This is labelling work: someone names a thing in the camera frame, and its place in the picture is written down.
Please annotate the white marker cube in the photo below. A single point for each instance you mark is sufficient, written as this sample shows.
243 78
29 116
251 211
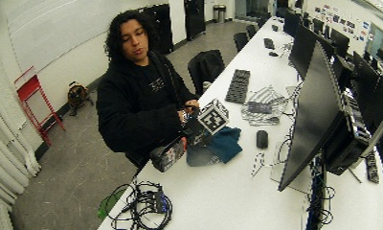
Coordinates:
213 117

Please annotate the teal cloth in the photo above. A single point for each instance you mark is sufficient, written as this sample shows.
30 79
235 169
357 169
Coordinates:
225 143

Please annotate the black printed box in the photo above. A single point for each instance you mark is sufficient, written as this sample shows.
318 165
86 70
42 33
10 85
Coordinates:
168 154

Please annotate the black keyboard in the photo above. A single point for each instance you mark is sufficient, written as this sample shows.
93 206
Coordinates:
239 86

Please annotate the black office chair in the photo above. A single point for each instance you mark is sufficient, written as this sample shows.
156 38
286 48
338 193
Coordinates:
240 40
207 67

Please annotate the black computer mouse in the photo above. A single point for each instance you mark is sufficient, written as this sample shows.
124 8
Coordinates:
263 139

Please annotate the the person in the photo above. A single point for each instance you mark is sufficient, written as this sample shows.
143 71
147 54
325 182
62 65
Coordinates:
132 105

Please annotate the dark flat card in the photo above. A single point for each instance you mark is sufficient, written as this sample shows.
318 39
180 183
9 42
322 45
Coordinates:
260 107

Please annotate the small black mouse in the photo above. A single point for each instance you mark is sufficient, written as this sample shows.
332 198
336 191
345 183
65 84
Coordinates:
273 54

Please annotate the wide black cabinet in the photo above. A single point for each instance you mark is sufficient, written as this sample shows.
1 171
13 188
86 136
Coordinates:
160 28

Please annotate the small black desk device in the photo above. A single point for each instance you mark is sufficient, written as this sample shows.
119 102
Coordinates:
269 43

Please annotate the narrow black cabinet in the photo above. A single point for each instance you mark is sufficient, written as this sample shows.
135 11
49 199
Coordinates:
195 19

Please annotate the brown black backpack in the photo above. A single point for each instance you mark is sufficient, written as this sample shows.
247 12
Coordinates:
78 96

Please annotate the large black monitor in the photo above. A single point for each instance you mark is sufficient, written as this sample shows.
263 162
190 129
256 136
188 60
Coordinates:
314 111

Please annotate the green plastic bag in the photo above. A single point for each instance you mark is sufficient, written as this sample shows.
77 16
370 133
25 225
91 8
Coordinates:
109 202

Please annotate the grey trash bin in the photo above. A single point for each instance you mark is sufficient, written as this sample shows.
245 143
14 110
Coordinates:
220 12

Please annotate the black box behind monitor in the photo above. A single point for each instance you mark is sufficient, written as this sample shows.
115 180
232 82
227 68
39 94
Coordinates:
346 143

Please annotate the row of black monitors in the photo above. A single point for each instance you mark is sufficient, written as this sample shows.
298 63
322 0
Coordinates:
353 64

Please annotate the white pleated curtain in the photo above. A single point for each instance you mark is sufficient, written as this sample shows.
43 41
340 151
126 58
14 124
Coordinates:
5 153

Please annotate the red metal frame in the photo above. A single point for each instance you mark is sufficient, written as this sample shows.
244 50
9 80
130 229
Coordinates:
30 89

